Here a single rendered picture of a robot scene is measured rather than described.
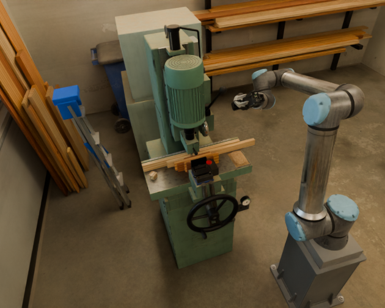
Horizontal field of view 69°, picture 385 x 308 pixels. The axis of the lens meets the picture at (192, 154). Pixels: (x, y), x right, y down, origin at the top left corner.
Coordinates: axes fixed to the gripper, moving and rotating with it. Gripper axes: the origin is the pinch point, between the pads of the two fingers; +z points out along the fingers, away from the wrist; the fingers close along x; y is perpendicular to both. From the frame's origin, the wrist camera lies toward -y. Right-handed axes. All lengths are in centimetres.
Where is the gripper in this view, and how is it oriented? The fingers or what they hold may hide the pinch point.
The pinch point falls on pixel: (234, 101)
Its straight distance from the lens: 139.0
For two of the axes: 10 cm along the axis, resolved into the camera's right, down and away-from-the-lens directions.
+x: 2.6, 9.6, -0.6
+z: -6.2, 1.2, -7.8
